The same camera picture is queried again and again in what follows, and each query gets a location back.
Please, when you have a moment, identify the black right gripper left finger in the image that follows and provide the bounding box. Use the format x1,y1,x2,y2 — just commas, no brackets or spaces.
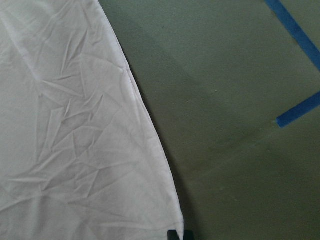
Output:
167,229,180,240

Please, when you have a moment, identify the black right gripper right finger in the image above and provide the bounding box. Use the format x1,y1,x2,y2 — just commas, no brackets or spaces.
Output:
183,230,194,240

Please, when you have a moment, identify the pink Snoopy t-shirt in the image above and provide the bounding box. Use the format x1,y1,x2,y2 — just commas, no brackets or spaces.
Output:
0,0,184,240

